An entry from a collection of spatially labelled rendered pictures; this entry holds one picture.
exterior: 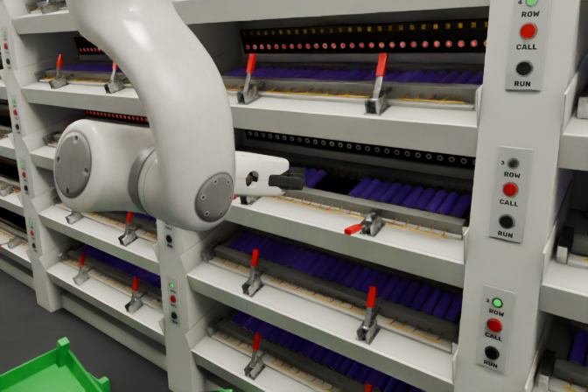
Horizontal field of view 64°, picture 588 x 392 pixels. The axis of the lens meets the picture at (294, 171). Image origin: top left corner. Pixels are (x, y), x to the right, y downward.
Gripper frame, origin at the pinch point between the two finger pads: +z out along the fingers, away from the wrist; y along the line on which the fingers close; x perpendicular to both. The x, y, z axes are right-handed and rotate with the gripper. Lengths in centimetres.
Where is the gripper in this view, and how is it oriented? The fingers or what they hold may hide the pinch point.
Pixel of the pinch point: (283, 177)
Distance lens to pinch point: 67.6
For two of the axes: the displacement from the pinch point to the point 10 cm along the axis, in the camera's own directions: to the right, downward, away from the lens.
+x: -1.4, 9.9, 0.5
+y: -8.0, -1.4, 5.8
